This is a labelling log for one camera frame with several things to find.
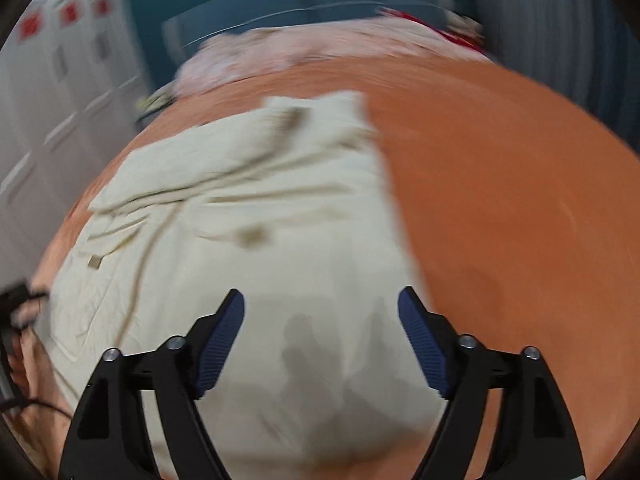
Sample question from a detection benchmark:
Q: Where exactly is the white wardrobe with red labels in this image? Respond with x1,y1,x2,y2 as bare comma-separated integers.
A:
0,0,163,286

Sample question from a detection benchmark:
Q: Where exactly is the red cloth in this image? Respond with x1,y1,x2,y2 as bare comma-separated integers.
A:
380,7,488,53

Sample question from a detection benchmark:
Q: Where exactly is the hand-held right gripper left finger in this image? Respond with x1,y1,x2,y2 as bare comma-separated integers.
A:
58,288,246,480

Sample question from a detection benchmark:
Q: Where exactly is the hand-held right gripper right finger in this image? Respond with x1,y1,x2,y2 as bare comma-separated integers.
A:
398,286,587,480

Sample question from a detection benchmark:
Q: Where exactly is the person's left forearm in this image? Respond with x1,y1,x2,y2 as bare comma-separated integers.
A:
7,330,76,476

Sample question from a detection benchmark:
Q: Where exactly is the cream cloth garment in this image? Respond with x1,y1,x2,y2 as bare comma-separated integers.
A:
39,91,449,480

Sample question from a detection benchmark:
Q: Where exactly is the pink clothes pile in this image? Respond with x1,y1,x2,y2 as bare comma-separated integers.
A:
175,16,493,97

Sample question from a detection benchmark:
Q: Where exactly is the grey curtain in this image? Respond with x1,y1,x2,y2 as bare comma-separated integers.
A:
462,0,640,153

